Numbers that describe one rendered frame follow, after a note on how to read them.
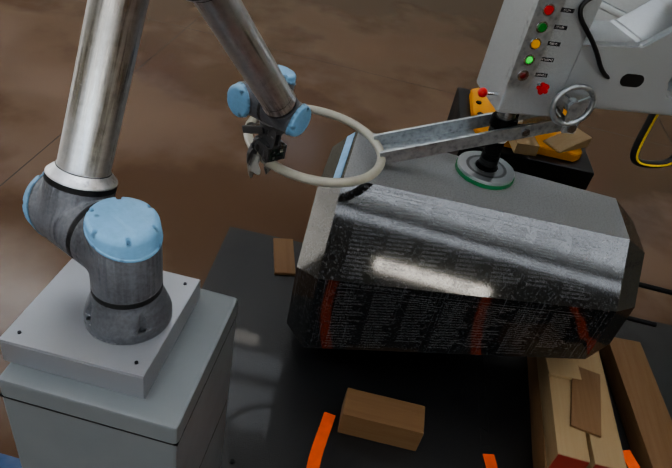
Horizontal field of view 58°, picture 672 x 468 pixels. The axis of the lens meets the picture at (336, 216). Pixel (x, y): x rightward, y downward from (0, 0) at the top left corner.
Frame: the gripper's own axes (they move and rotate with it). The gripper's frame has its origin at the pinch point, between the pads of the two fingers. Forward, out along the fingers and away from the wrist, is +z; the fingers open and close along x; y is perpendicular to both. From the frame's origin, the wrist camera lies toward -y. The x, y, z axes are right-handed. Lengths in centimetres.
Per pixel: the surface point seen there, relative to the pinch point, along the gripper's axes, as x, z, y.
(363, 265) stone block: 22.6, 20.2, 35.4
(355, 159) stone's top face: 38.4, 1.1, 5.1
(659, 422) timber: 122, 68, 127
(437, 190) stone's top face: 53, -1, 32
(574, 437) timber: 73, 59, 112
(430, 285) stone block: 38, 20, 53
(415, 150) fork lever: 48, -11, 21
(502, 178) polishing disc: 78, -5, 40
